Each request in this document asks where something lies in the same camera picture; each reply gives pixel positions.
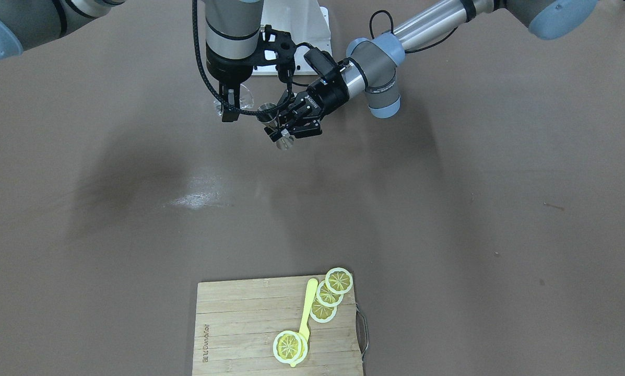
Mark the lemon slice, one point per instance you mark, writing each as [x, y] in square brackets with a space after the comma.
[290, 348]
[339, 280]
[326, 297]
[322, 314]

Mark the lemon slice front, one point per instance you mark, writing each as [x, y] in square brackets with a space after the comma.
[290, 348]

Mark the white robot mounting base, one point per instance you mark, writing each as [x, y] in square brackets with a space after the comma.
[306, 21]

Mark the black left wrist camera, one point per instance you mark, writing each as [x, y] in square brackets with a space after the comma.
[322, 63]

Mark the bamboo cutting board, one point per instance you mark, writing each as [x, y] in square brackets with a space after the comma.
[237, 321]

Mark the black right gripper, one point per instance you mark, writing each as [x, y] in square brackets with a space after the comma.
[229, 70]

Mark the steel double jigger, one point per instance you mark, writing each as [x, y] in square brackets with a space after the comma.
[277, 133]

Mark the clear glass measuring cup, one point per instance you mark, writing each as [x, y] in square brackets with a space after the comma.
[245, 101]

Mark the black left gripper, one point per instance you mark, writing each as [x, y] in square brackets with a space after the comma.
[329, 96]

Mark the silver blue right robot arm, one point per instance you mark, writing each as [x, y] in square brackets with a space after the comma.
[224, 34]

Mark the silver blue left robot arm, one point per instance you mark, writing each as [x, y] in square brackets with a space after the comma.
[370, 65]

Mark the lemon slice top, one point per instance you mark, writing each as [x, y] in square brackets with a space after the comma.
[339, 280]

